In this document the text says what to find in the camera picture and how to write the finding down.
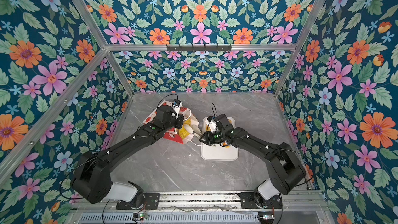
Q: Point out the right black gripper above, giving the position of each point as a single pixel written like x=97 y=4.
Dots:
x=208 y=137

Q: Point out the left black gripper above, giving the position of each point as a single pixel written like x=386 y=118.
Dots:
x=180 y=121

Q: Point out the ring shaped fake bread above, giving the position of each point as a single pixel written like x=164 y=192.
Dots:
x=185 y=133

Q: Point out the red white paper bag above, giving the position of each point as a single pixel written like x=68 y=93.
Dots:
x=157 y=133

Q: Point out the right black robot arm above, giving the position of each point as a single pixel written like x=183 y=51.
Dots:
x=284 y=168

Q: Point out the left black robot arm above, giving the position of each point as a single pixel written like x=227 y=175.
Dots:
x=92 y=177

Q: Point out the white rectangular tray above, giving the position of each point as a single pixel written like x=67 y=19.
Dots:
x=216 y=152

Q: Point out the left circuit board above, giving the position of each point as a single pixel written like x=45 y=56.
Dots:
x=140 y=217

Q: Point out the circuit board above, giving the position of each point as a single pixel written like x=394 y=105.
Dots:
x=265 y=218
x=140 y=217

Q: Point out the right circuit board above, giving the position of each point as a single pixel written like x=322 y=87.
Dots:
x=265 y=218

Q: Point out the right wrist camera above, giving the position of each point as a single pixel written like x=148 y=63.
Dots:
x=212 y=126

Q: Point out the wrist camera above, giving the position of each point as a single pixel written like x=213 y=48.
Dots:
x=212 y=126
x=176 y=105

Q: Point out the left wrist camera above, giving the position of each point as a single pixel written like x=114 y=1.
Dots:
x=176 y=105

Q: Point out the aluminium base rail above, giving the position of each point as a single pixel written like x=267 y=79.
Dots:
x=202 y=201

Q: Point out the black hook rail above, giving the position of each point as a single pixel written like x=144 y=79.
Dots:
x=204 y=47

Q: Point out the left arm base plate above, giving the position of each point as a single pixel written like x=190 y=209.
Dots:
x=147 y=201

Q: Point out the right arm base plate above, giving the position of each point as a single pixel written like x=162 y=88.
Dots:
x=251 y=200

